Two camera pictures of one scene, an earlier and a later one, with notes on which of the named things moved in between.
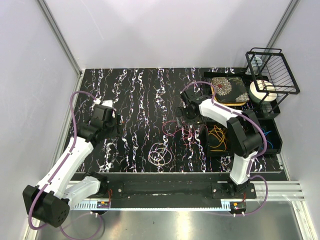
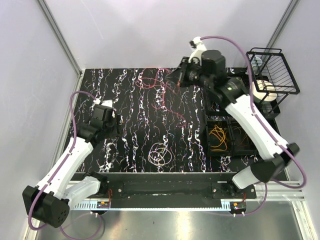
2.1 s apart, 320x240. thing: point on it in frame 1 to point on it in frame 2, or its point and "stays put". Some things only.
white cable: (159, 154) stays put
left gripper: (118, 123) stays put
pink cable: (170, 128) to (163, 88)
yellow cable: (219, 133) stays put
